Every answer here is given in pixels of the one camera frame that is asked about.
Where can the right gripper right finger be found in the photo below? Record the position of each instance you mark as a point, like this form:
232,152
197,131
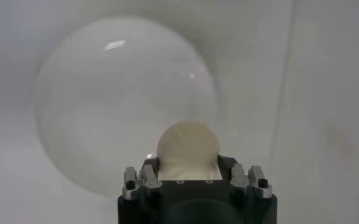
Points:
253,179

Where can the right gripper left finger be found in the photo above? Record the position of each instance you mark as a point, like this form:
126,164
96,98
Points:
147,179

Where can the white steamed baozi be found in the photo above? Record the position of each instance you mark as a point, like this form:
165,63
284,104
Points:
188,146

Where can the white round plate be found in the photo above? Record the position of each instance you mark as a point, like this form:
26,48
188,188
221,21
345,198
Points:
106,106

